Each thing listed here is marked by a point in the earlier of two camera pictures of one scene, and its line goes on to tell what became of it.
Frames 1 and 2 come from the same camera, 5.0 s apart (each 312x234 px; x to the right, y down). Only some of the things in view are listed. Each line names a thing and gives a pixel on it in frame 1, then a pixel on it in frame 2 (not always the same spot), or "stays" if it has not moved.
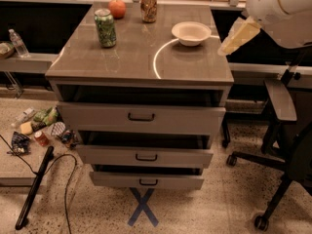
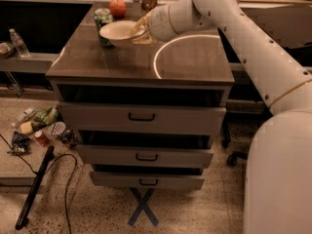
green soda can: [106, 27] stays
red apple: [117, 9] stays
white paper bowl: [191, 33] -> [120, 32]
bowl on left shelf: [6, 49] stays
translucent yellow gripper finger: [241, 30] -> [142, 26]
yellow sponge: [26, 128] stays
